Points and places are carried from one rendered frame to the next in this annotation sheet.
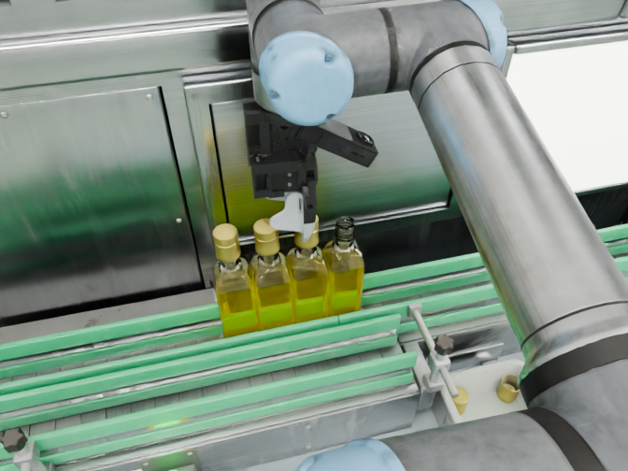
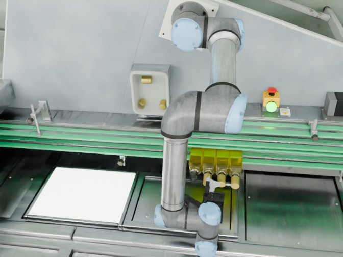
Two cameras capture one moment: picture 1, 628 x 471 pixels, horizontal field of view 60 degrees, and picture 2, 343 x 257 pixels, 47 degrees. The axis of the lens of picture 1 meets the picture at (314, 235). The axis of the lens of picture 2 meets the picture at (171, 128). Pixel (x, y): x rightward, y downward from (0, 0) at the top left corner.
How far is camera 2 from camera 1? 89 cm
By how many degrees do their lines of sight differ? 10
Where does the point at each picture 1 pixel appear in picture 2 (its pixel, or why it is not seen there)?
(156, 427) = (272, 127)
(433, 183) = (150, 186)
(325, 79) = (206, 210)
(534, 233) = (179, 160)
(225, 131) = (226, 221)
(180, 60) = (237, 245)
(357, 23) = (194, 224)
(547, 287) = (182, 149)
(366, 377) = not seen: hidden behind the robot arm
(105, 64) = (261, 248)
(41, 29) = not seen: outside the picture
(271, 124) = not seen: hidden behind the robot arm
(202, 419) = (256, 126)
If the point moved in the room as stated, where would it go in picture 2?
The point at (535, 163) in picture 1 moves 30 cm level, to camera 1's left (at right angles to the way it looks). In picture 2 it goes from (171, 175) to (264, 200)
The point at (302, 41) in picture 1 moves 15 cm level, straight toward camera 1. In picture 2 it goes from (210, 221) to (222, 188)
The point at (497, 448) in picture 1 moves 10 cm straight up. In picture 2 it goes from (207, 128) to (205, 149)
